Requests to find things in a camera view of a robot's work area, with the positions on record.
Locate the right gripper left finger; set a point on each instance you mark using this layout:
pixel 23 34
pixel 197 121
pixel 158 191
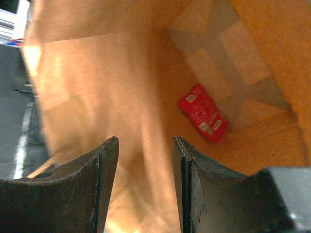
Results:
pixel 71 198

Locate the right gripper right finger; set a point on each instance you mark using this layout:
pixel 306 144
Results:
pixel 213 198

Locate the red snack packet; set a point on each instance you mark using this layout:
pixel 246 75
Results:
pixel 203 114

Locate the brown paper bag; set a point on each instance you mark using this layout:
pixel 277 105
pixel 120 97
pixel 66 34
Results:
pixel 103 68

